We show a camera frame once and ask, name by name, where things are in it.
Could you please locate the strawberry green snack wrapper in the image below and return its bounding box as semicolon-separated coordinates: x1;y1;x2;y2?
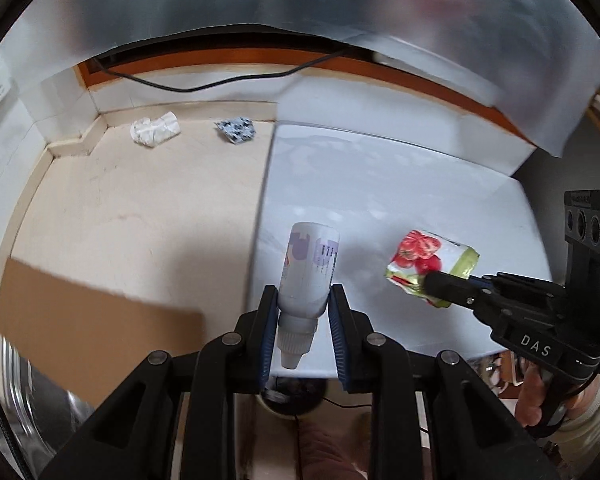
385;230;480;309

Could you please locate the small white dropper bottle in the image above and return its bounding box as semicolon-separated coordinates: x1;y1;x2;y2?
277;222;340;370

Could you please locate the round trash bin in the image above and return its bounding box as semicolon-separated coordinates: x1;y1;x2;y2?
260;377;328;418

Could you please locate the steel kitchen sink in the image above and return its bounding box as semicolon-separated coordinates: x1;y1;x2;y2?
0;338;94;478

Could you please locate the person right hand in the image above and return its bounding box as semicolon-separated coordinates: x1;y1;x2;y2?
514;361;589;428

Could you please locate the brown cardboard sheet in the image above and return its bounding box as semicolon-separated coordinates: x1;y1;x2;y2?
0;258;206;408

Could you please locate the black white patterned wrapper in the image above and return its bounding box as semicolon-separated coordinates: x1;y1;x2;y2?
214;117;256;144

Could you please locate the crumpled white tissue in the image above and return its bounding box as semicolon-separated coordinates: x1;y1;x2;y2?
130;112;181;148

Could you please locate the black cable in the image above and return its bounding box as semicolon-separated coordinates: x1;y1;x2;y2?
92;49;347;94

